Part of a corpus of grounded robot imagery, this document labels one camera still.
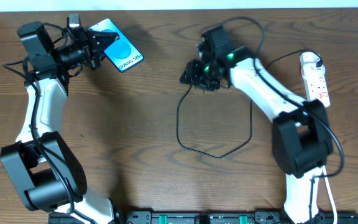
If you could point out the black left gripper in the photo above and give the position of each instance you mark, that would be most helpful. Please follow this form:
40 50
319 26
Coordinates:
91 48

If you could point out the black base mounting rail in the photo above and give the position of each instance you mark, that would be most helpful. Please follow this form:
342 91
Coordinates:
261 216

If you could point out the white power strip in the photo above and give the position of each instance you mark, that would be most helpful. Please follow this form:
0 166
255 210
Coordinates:
315 85

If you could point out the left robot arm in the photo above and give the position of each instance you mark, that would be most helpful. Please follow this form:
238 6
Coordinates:
44 171

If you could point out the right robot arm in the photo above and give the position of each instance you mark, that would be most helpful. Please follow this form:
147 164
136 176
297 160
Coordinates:
301 136

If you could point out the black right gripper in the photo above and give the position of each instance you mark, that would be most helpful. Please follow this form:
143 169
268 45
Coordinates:
196 74

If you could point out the white USB charger plug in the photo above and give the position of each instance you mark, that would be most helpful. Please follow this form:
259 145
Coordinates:
310 58

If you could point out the blue Galaxy smartphone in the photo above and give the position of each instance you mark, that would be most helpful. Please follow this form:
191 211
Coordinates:
122 53

